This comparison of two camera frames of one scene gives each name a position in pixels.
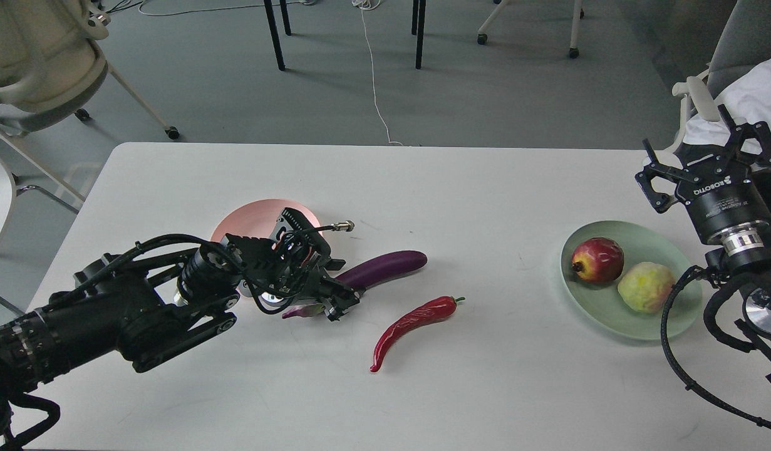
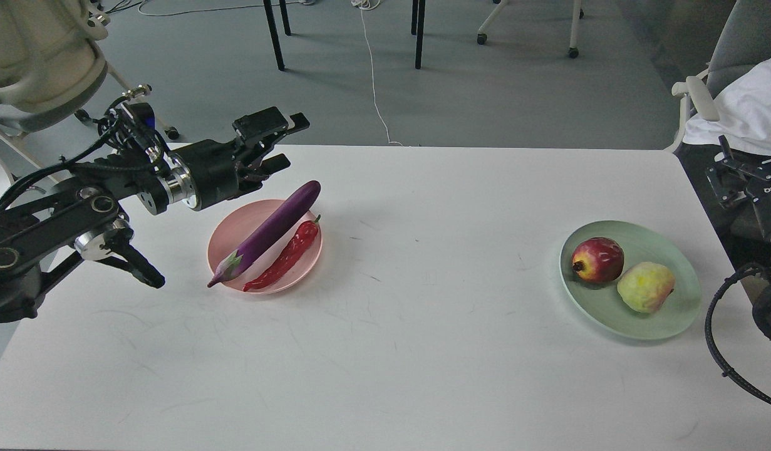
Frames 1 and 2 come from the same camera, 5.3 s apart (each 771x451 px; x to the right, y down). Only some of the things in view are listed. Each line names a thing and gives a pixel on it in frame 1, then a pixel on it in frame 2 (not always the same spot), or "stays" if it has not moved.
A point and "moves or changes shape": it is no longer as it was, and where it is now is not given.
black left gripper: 289,267 to 212,171
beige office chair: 42,60 stays
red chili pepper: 438,309 moves or changes shape
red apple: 597,260 stays
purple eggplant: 362,277 to 292,209
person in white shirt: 758,94 stays
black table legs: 287,28 stays
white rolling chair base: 579,14 stays
